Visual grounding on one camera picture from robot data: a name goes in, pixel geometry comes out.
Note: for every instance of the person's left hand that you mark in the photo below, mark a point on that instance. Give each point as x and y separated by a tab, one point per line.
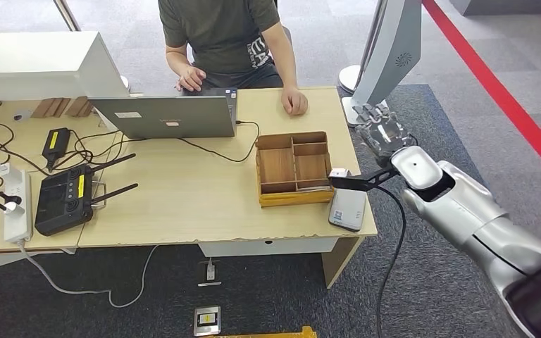
295	101

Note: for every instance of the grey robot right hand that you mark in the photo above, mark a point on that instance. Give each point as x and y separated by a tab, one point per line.
385	133

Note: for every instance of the person's right hand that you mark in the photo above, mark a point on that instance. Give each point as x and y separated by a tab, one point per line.
191	78

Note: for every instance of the wooden compartment organizer box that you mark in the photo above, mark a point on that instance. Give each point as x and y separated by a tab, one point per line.
277	168

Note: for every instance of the person's right forearm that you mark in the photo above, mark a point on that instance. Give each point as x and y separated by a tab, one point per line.
177	58

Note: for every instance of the person's left forearm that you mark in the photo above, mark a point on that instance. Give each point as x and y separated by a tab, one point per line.
282	56

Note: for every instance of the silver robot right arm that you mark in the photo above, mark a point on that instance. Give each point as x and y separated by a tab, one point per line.
466	214

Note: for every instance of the person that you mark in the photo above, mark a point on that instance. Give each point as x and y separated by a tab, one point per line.
219	32

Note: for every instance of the grey card reader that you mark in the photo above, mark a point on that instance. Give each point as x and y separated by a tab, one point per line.
347	210

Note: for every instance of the grey laptop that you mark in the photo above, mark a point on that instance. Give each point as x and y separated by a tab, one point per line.
168	116

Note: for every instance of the white kiosk stand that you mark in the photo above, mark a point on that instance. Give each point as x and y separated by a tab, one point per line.
389	51

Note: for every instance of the wooden block stack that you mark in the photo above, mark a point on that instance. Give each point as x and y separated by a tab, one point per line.
49	107
80	106

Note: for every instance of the grey metal bar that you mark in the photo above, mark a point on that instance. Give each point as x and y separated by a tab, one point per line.
67	14

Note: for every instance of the black power adapter yellow label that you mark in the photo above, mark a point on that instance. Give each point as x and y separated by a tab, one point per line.
56	142

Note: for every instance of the large white box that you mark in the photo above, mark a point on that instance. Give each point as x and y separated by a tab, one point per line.
32	65

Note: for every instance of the black remote controller with antennas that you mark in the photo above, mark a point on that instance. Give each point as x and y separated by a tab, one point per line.
63	200

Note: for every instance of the floor outlet with plug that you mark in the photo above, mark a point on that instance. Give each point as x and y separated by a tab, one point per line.
210	273

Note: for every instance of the black plug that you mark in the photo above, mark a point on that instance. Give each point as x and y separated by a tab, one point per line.
11	198

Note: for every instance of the white plug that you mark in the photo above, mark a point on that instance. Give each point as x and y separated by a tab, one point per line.
15	208

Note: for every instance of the white power strip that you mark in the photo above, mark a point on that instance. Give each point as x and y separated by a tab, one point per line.
17	219

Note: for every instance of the silver floor socket box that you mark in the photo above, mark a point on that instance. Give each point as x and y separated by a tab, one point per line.
207	320

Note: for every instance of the black camera bracket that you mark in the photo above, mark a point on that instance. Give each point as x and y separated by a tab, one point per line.
359	183

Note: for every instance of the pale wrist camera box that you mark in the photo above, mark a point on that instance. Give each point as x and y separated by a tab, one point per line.
339	173

